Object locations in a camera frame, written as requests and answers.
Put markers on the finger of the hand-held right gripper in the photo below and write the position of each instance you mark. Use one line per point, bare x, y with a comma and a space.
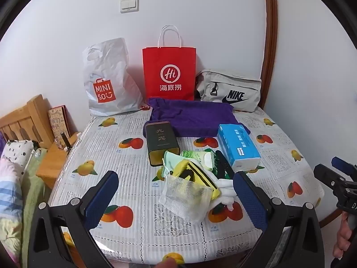
341, 164
326, 174

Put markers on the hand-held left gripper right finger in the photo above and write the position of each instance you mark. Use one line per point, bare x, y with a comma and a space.
248, 198

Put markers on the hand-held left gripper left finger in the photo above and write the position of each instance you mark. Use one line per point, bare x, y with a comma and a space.
101, 198

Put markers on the white sock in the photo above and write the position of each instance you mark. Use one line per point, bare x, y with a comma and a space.
224, 191

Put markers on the black pouch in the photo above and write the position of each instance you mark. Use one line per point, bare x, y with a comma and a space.
223, 167

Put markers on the blue tissue pack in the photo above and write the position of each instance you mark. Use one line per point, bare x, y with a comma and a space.
239, 148

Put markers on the green wet wipes pack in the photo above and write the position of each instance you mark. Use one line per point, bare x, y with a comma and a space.
196, 157

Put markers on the light green cloth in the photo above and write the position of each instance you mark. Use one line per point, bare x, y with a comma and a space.
170, 160

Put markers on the person's right hand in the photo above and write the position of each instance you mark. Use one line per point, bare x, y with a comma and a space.
342, 237

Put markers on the person's left hand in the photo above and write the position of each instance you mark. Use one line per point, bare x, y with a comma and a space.
166, 263

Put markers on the fruit print tablecloth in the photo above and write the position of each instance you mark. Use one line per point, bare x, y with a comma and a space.
125, 170

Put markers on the wooden nightstand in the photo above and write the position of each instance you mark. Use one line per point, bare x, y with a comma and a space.
51, 162

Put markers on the white mesh bag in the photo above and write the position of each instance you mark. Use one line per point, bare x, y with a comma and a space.
184, 201

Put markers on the light green blanket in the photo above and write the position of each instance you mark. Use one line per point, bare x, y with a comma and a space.
32, 189

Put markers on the dark green tin box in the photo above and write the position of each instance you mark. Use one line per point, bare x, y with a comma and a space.
161, 142

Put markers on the patterned notebook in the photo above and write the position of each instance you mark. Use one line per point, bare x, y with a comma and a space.
59, 121

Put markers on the patterned bedding pillows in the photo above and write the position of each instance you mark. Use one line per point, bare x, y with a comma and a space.
9, 206

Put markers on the white polka dot pillow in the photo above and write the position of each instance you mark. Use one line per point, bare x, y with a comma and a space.
16, 152

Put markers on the purple towel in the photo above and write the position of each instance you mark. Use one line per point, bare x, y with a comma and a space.
192, 115

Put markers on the wooden headboard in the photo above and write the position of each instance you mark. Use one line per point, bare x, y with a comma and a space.
25, 120

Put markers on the grey waist bag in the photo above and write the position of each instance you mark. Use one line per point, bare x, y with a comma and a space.
228, 89

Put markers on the white plastic shopping bag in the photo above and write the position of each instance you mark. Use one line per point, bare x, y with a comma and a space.
108, 81

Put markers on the red paper bag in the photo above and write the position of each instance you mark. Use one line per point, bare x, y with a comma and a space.
168, 72

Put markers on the wooden door frame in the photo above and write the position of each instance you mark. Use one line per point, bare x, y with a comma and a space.
270, 39

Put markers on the white light switch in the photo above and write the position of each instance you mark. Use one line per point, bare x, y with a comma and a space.
129, 5

